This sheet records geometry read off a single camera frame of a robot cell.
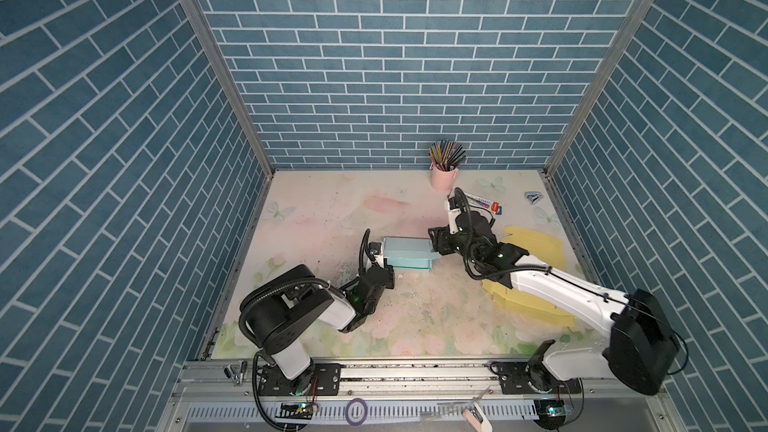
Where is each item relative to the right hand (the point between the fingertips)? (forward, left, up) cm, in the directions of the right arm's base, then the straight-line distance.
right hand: (433, 227), depth 83 cm
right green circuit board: (-39, -30, -19) cm, 53 cm away
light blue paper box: (-7, +6, -3) cm, 10 cm away
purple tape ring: (-43, +19, -16) cm, 49 cm away
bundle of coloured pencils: (+37, -5, -5) cm, 38 cm away
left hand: (-4, +13, -13) cm, 19 cm away
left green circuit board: (-43, +30, -18) cm, 56 cm away
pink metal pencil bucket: (+30, -4, -12) cm, 33 cm away
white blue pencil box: (+23, -19, -16) cm, 34 cm away
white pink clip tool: (-41, -11, -16) cm, 45 cm away
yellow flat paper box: (+9, -39, -22) cm, 46 cm away
